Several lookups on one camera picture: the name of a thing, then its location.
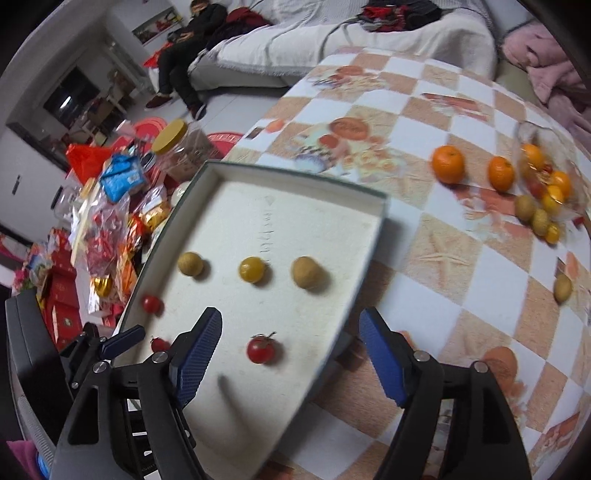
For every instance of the plastic jar with yellow lid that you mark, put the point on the plastic jar with yellow lid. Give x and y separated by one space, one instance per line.
181 149

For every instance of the longan beside bowl right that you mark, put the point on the longan beside bowl right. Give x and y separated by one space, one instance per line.
540 223

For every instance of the red cherry tomato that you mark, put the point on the red cherry tomato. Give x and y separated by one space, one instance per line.
151 304
158 344

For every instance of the seated person in black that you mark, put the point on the seated person in black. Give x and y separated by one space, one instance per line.
173 62

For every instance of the yellow cherry tomato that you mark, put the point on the yellow cherry tomato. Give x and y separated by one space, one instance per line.
553 234
252 269

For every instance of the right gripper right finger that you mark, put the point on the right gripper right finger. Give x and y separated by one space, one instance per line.
391 356

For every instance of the lone longan on table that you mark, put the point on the lone longan on table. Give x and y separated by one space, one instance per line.
562 289

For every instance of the brown longan fruit right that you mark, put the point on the brown longan fruit right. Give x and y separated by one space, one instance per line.
306 273

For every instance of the white covered sofa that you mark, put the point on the white covered sofa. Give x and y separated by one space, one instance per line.
302 33

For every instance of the red tomato with stem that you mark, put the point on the red tomato with stem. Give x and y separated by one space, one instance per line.
261 349

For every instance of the smaller orange mandarin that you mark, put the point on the smaller orange mandarin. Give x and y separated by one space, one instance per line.
501 174

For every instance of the white tray with green rim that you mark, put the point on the white tray with green rim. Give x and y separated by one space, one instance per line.
227 213

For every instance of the longan beside bowl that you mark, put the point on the longan beside bowl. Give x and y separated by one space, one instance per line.
540 223
525 207

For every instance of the brown longan fruit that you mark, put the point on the brown longan fruit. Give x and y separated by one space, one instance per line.
306 273
190 264

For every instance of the yellow cherry tomato by bowl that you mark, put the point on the yellow cherry tomato by bowl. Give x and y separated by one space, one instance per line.
553 234

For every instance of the dark clothes pile on sofa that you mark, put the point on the dark clothes pile on sofa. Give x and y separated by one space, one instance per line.
384 16

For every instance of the pink blanket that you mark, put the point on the pink blanket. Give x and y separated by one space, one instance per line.
554 79

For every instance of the brown longan fruit left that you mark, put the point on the brown longan fruit left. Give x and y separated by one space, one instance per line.
190 264

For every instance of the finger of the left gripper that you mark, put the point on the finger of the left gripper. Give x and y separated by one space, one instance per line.
121 342

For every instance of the clear glass fruit bowl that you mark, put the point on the clear glass fruit bowl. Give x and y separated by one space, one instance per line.
544 161

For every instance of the longan beside bowl left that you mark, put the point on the longan beside bowl left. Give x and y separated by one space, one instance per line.
525 207

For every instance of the large orange mandarin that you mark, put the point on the large orange mandarin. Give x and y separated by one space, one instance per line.
448 164

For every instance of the blue snack packet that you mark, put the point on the blue snack packet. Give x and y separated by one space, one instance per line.
123 175

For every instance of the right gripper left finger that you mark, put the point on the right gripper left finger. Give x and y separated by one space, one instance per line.
191 353

